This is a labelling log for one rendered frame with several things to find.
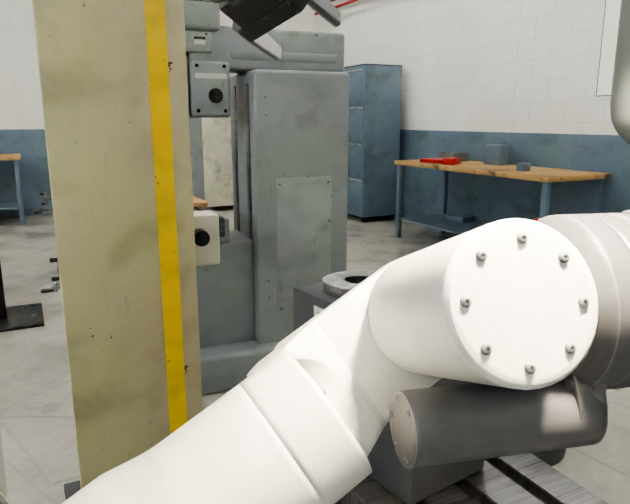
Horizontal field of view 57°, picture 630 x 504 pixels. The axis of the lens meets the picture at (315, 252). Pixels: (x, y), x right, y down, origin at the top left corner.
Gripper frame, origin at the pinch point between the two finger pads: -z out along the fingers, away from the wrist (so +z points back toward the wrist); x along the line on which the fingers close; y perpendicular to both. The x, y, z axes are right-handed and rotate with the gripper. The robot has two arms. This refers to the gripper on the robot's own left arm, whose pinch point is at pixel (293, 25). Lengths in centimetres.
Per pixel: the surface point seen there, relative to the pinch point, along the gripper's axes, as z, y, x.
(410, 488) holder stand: -13, -57, 9
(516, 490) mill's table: -23, -56, 16
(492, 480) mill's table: -23, -55, 13
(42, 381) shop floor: -102, -9, -263
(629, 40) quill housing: 13, -33, 39
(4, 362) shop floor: -97, 3, -301
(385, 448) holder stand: -12, -53, 6
